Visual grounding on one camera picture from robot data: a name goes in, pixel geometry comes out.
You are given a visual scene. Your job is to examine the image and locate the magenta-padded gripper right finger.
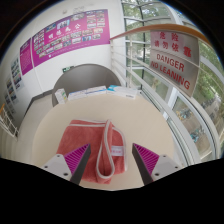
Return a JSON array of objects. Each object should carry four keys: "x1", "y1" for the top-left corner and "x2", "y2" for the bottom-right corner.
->
[{"x1": 131, "y1": 143, "x2": 183, "y2": 187}]

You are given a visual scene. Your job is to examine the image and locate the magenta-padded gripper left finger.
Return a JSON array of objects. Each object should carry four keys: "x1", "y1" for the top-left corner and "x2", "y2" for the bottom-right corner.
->
[{"x1": 42, "y1": 142, "x2": 92, "y2": 186}]

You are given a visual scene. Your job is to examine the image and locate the pink towel with white trim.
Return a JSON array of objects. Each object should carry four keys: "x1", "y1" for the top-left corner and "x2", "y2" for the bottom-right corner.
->
[{"x1": 55, "y1": 118, "x2": 128, "y2": 185}]

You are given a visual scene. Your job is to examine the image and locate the small upright white box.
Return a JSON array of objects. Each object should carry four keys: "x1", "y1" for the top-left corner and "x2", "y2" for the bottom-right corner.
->
[{"x1": 54, "y1": 88, "x2": 69, "y2": 105}]

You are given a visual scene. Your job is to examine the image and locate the flat white and blue box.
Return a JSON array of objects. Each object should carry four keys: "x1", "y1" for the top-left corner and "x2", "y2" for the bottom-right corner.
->
[{"x1": 106, "y1": 84, "x2": 139, "y2": 100}]

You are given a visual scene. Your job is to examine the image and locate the short white railing section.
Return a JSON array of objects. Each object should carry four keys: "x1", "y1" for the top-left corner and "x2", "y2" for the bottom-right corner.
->
[{"x1": 0, "y1": 103, "x2": 19, "y2": 138}]

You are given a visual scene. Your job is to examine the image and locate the green exit sign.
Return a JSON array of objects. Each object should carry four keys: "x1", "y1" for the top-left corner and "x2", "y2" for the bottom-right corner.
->
[{"x1": 61, "y1": 66, "x2": 75, "y2": 74}]

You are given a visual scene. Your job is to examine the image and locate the clear warning sign red lettering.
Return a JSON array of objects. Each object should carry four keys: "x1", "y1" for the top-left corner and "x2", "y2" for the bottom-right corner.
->
[{"x1": 148, "y1": 30, "x2": 200, "y2": 98}]

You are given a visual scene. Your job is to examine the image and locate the photo collage wall poster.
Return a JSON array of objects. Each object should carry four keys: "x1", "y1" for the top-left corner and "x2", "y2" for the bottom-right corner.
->
[
  {"x1": 3, "y1": 78, "x2": 17, "y2": 106},
  {"x1": 9, "y1": 56, "x2": 24, "y2": 91}
]

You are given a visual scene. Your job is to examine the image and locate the narrow magenta wall poster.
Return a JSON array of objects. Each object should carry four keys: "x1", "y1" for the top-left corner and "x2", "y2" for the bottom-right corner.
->
[{"x1": 19, "y1": 38, "x2": 35, "y2": 76}]

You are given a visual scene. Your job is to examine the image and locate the large magenta wall poster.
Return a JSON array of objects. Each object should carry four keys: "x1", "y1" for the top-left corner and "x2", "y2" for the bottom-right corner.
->
[{"x1": 31, "y1": 8, "x2": 111, "y2": 68}]

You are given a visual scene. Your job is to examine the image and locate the white-framed glass window wall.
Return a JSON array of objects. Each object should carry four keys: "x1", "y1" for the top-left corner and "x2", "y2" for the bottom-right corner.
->
[{"x1": 121, "y1": 0, "x2": 224, "y2": 158}]

